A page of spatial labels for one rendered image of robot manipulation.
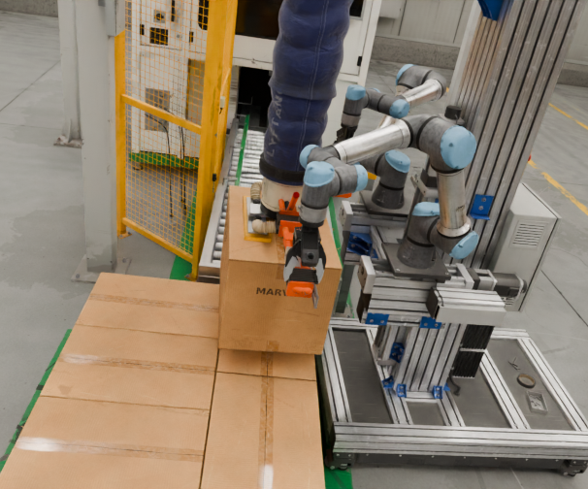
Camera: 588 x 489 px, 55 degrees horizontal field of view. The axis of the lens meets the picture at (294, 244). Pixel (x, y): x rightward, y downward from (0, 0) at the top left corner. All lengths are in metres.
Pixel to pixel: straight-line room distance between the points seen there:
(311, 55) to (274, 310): 0.89
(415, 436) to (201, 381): 1.00
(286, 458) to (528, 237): 1.28
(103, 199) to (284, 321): 1.72
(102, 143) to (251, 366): 1.63
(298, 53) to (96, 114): 1.66
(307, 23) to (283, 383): 1.31
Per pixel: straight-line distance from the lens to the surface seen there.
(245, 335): 2.14
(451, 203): 1.93
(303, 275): 1.64
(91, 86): 3.28
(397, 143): 1.80
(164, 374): 2.27
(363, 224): 2.64
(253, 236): 2.06
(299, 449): 2.07
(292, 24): 1.90
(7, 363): 3.22
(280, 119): 1.99
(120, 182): 4.02
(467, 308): 2.23
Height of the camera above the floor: 2.10
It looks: 29 degrees down
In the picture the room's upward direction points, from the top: 9 degrees clockwise
